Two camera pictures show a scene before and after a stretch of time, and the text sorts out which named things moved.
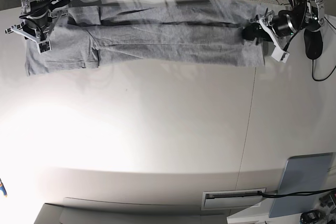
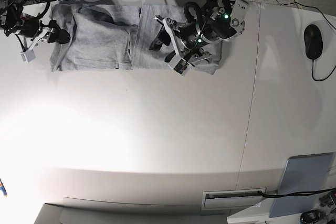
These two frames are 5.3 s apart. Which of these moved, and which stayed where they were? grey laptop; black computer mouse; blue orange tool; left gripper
Moved: left gripper
Stayed: black computer mouse; grey laptop; blue orange tool
